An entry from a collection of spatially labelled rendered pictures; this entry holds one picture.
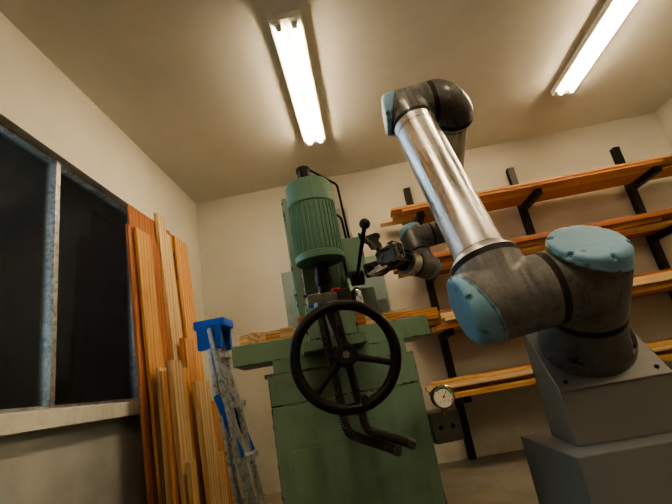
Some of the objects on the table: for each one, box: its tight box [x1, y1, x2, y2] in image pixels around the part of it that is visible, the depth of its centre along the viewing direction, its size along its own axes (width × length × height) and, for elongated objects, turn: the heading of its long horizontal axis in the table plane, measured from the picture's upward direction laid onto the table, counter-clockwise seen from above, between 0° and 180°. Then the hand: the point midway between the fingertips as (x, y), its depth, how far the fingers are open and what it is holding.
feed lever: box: [350, 218, 370, 286], centre depth 151 cm, size 5×32×36 cm
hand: (360, 254), depth 137 cm, fingers open, 14 cm apart
